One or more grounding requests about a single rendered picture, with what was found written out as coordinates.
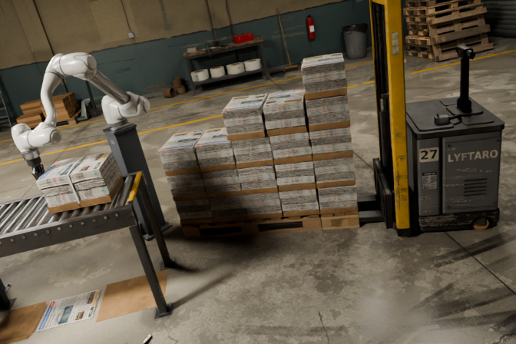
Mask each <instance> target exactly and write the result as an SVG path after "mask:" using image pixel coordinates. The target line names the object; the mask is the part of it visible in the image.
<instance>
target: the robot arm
mask: <svg viewBox="0 0 516 344"><path fill-rule="evenodd" d="M71 75H73V76H75V77H77V78H80V79H83V80H88V81H89V82H91V83H92V84H93V85H94V86H96V87H97V88H99V89H100V90H101V91H103V92H104V93H105V94H107V95H106V96H104V97H103V99H102V103H101V105H102V110H103V112H104V116H105V119H106V121H107V125H108V126H107V127H106V128H104V129H103V132H105V131H113V132H116V131H119V130H121V129H123V128H126V127H129V126H131V125H134V123H131V122H128V121H127V117H140V116H143V115H145V114H146V113H147V112H148V111H149V110H150V102H149V100H148V99H146V98H145V97H143V96H139V95H137V94H134V93H132V92H129V91H128V92H126V91H124V90H123V89H122V88H120V87H119V86H118V85H116V84H115V83H114V82H113V81H112V80H110V79H109V78H108V77H106V76H105V75H104V74H102V73H101V72H100V71H99V70H98V69H97V62H96V59H95V58H94V56H93V55H90V54H88V53H84V52H77V53H71V54H67V55H65V54H57V55H55V56H54V57H53V58H52V59H51V60H50V62H49V64H48V66H47V68H46V72H45V76H44V80H43V85H42V88H41V101H42V104H43V105H44V108H45V112H46V114H47V118H46V120H45V122H43V123H40V124H39V125H38V126H37V127H36V128H35V129H34V130H32V129H31V128H30V127H29V126H28V125H27V124H16V125H15V126H14V127H13V128H12V137H13V140H14V142H15V145H16V146H17V148H18V149H19V150H20V151H21V155H22V156H23V158H24V160H26V162H27V164H28V166H31V168H32V170H33V172H31V174H32V175H33V176H34V177H35V179H36V180H38V179H39V177H40V176H41V175H42V174H43V173H44V172H45V169H44V165H43V164H40V163H41V158H40V153H39V150H38V147H50V146H53V145H56V144H57V143H58V142H60V140H61V132H60V131H59V130H58V129H57V128H56V123H57V112H56V110H55V105H54V102H53V100H52V94H53V91H54V90H55V89H56V87H57V86H58V85H59V83H60V82H61V80H62V78H65V77H67V76H71Z"/></svg>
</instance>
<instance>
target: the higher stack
mask: <svg viewBox="0 0 516 344"><path fill-rule="evenodd" d="M302 63H303V64H302ZM301 65H302V67H301V71H302V76H303V83H304V88H305V92H304V93H305V94H308V93H314V92H320V91H330V90H335V89H341V88H346V87H347V86H348V85H347V80H346V74H345V65H344V59H343V57H342V53H335V54H330V55H320V56H316V57H311V58H304V59H303V62H301ZM306 110H307V114H308V118H309V126H310V125H317V124H328V123H335V122H341V121H349V119H350V113H349V103H348V97H347V94H342V95H336V96H331V97H325V98H315V99H309V100H306ZM351 136H352V135H351V132H350V129H349V127H339V128H332V129H325V130H319V131H310V132H309V139H311V143H312V149H313V155H319V154H332V153H340V152H348V151H352V137H351ZM313 163H314V168H315V173H316V183H325V182H334V181H343V180H355V174H356V173H355V169H354V163H353V157H341V158H333V159H326V160H314V161H313ZM318 191H319V207H320V210H325V209H334V208H345V207H357V206H358V204H357V188H356V185H347V186H338V187H323V188H318ZM334 214H335V215H333V213H328V214H321V220H322V229H323V230H334V229H345V228H356V227H360V225H359V212H358V211H356V212H346V214H345V213H334Z"/></svg>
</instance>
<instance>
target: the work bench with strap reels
mask: <svg viewBox="0 0 516 344"><path fill-rule="evenodd" d="M233 40H234V42H233V43H229V44H228V46H225V47H220V46H216V47H210V48H211V49H212V50H210V51H204V50H205V48H203V49H199V50H197V51H194V52H189V53H190V54H188V52H184V55H183V57H184V58H185V62H186V65H187V70H188V74H189V77H190V83H191V86H192V89H193V96H196V95H197V94H196V92H195V91H196V90H197V89H196V88H195V86H197V85H200V84H207V83H211V82H215V81H222V80H225V79H229V78H235V77H239V76H244V75H247V74H254V73H258V72H262V75H261V76H264V75H265V74H264V71H265V72H266V80H270V79H269V75H268V71H267V66H266V57H265V52H264V47H263V41H264V40H263V39H262V38H261V39H260V40H257V41H256V39H255V38H253V33H252V32H250V33H245V34H244V33H242V35H236V36H233ZM254 45H257V50H258V54H259V59H252V60H249V61H245V62H244V63H243V62H238V63H234V64H229V65H227V72H225V71H224V66H219V67H215V68H211V69H210V73H211V75H210V76H209V74H208V70H207V69H203V70H199V71H193V72H191V69H190V63H189V60H188V59H191V58H198V57H202V56H206V55H210V54H211V55H212V54H216V53H221V52H225V51H232V50H235V49H239V48H246V47H250V46H254ZM260 45H261V49H262V54H263V63H264V66H263V63H262V58H261V54H260ZM209 52H210V54H209ZM186 54H188V55H186ZM243 64H244V65H243Z"/></svg>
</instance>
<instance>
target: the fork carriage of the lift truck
mask: <svg viewBox="0 0 516 344"><path fill-rule="evenodd" d="M373 170H374V181H375V191H376V194H377V196H378V199H379V205H380V208H381V210H382V214H383V218H384V221H385V226H386V229H390V228H392V229H393V228H394V227H393V214H392V193H391V190H390V188H389V185H388V182H387V180H386V177H385V174H384V171H383V169H382V165H381V163H380V160H379V158H373Z"/></svg>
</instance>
